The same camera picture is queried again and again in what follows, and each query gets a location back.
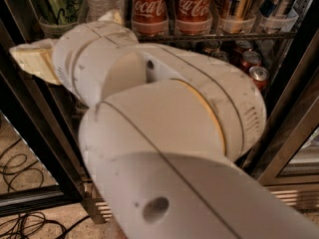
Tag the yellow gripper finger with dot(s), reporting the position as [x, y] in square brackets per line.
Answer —
[112, 16]
[36, 59]

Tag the green tall can top shelf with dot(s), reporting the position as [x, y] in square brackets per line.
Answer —
[58, 16]

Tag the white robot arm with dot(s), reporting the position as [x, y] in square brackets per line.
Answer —
[161, 135]

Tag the clear water bottle top shelf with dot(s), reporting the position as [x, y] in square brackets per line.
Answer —
[99, 0]

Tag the left red Coca-Cola can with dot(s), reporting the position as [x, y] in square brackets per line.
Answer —
[148, 16]

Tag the red coca-cola can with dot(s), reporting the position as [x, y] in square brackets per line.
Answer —
[148, 16]
[192, 17]

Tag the right red Coca-Cola can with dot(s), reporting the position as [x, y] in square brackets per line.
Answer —
[192, 17]

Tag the gold plaid tall can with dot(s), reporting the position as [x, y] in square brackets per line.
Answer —
[232, 13]

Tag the red second row can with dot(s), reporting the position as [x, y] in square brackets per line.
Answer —
[249, 59]

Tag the red front can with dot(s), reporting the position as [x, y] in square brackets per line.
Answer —
[259, 76]

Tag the stainless steel fridge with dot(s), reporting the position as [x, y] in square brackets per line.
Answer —
[40, 112]

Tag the blue silver tall can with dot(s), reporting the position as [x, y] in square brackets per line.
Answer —
[276, 15]

